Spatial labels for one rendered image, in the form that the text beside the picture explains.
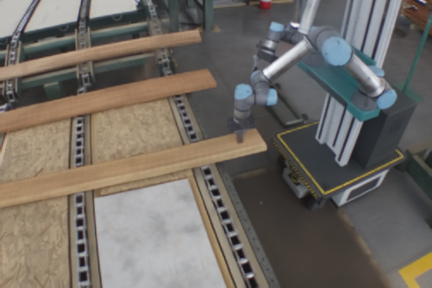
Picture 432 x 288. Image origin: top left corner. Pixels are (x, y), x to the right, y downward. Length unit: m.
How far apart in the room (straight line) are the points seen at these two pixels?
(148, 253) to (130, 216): 0.20
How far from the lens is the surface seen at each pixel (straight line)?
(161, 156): 1.59
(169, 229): 1.38
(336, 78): 2.05
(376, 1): 1.95
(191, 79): 2.12
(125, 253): 1.36
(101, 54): 2.52
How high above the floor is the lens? 2.01
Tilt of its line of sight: 41 degrees down
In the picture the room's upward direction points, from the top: straight up
